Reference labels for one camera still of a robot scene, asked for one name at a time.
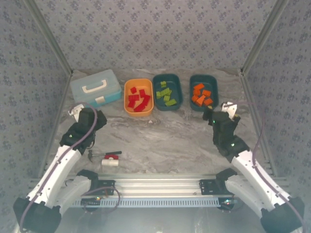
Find long red lego brick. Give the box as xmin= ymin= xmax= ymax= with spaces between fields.
xmin=133 ymin=102 xmax=149 ymax=113

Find dark green plastic bin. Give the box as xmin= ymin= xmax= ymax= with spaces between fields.
xmin=152 ymin=73 xmax=183 ymax=112
xmin=189 ymin=74 xmax=219 ymax=113

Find orange plastic bin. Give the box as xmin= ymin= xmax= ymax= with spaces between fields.
xmin=123 ymin=78 xmax=154 ymax=117

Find black controller board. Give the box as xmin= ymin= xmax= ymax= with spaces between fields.
xmin=81 ymin=197 xmax=102 ymax=206
xmin=220 ymin=198 xmax=238 ymax=207

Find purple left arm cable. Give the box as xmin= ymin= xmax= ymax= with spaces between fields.
xmin=19 ymin=103 xmax=98 ymax=231

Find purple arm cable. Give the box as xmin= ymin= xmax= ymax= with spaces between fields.
xmin=19 ymin=103 xmax=98 ymax=231
xmin=223 ymin=101 xmax=306 ymax=229

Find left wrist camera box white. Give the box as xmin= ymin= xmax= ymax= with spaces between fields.
xmin=68 ymin=103 xmax=85 ymax=117

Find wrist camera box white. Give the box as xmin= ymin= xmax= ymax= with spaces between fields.
xmin=68 ymin=103 xmax=85 ymax=117
xmin=220 ymin=101 xmax=241 ymax=121

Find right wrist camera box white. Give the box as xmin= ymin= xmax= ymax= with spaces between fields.
xmin=220 ymin=101 xmax=241 ymax=121

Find light blue toolbox white handle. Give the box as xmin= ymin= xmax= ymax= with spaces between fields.
xmin=69 ymin=69 xmax=122 ymax=112

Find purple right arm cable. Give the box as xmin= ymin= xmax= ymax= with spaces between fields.
xmin=223 ymin=101 xmax=306 ymax=229

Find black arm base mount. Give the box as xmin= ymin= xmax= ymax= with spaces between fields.
xmin=199 ymin=179 xmax=219 ymax=196
xmin=96 ymin=180 xmax=116 ymax=197

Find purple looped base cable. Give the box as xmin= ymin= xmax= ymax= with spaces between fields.
xmin=81 ymin=185 xmax=121 ymax=214

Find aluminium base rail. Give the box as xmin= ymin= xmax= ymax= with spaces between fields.
xmin=96 ymin=173 xmax=291 ymax=198

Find aluminium frame post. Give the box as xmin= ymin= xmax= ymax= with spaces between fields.
xmin=24 ymin=0 xmax=74 ymax=75
xmin=240 ymin=0 xmax=290 ymax=75

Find white slotted cable duct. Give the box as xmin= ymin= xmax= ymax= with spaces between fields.
xmin=71 ymin=198 xmax=222 ymax=208

